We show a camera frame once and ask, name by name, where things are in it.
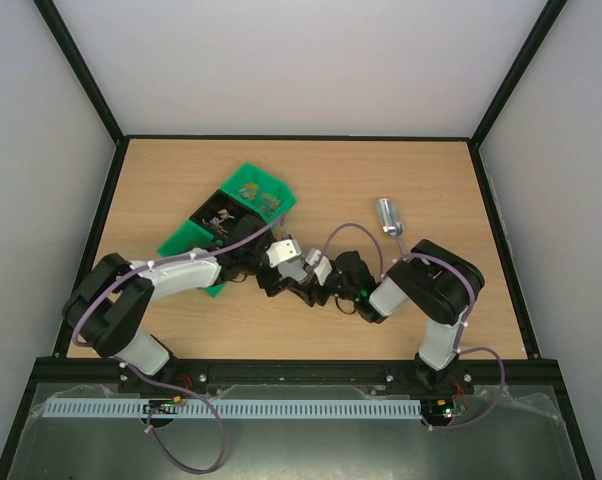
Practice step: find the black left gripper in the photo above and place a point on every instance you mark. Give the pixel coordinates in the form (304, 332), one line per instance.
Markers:
(279, 286)

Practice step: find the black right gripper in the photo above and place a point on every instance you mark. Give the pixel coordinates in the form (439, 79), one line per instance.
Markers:
(319, 292)

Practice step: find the black bin with lollipops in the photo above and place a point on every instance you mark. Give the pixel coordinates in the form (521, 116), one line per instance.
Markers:
(222, 215)

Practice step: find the silver metal scoop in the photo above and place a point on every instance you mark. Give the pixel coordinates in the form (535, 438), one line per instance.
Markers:
(391, 222)

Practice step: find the silver metal jar lid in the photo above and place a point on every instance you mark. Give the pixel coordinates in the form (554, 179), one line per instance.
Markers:
(294, 270)

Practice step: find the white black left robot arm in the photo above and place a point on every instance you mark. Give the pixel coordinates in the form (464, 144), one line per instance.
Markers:
(105, 311)

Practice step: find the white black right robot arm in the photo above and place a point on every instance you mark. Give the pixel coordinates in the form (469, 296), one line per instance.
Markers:
(442, 285)

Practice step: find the right controller circuit board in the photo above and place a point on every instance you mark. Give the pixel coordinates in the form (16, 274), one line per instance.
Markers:
(447, 407)

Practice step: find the controller circuit board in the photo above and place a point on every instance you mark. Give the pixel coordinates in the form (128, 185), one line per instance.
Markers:
(165, 406)
(447, 407)

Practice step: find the left controller circuit board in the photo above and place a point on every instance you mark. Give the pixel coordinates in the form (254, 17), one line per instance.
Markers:
(165, 406)

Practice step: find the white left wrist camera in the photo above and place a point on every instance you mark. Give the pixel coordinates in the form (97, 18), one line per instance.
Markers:
(283, 251)

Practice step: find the black aluminium frame rail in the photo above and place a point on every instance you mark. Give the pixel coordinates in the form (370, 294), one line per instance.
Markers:
(207, 376)

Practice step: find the light blue slotted cable duct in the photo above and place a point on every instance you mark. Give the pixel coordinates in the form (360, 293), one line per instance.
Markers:
(240, 409)

